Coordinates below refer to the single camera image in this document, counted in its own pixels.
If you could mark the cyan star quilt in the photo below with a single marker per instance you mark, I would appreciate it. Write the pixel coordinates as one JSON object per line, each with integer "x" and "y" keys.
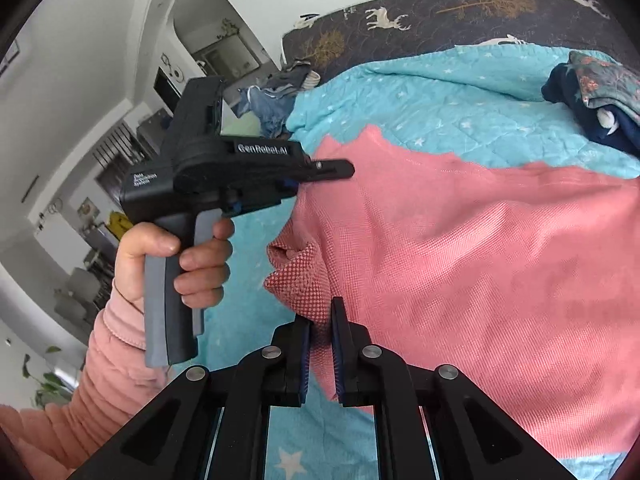
{"x": 425, "y": 95}

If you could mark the arched doorway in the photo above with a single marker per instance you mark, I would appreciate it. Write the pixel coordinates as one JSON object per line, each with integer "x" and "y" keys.
{"x": 215, "y": 15}

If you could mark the pink knit garment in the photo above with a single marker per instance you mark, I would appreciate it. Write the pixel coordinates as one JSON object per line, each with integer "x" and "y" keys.
{"x": 450, "y": 260}

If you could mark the grey crumpled garment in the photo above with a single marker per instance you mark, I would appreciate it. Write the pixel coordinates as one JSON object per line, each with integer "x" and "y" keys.
{"x": 292, "y": 77}

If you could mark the grey floral folded garment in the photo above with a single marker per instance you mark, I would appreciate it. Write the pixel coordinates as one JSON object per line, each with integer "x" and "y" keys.
{"x": 600, "y": 80}

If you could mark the green houseplant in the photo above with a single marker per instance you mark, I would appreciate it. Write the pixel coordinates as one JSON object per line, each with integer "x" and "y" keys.
{"x": 47, "y": 385}

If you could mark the blue denim garment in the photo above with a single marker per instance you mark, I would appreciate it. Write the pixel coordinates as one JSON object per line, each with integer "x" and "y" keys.
{"x": 265, "y": 110}

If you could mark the person's left forearm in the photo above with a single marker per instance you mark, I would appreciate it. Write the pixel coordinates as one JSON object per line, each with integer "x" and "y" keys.
{"x": 90, "y": 395}

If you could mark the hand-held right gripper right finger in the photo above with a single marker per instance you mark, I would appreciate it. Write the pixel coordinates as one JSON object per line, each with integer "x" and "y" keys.
{"x": 340, "y": 355}

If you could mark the dark deer print bedsheet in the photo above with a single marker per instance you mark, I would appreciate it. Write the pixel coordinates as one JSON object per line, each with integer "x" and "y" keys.
{"x": 450, "y": 25}

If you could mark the yellow object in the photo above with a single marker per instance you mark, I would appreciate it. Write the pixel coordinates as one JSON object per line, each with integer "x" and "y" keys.
{"x": 118, "y": 224}

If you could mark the navy star folded garment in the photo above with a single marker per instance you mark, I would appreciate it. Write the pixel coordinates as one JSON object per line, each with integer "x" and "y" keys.
{"x": 575, "y": 105}

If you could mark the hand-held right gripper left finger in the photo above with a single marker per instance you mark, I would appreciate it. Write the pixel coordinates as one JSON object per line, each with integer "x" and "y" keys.
{"x": 303, "y": 365}

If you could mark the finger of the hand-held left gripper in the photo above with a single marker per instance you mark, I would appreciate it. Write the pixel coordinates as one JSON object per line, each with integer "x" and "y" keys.
{"x": 332, "y": 168}

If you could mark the person's left hand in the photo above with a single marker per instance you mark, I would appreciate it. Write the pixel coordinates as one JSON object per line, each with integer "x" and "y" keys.
{"x": 205, "y": 270}

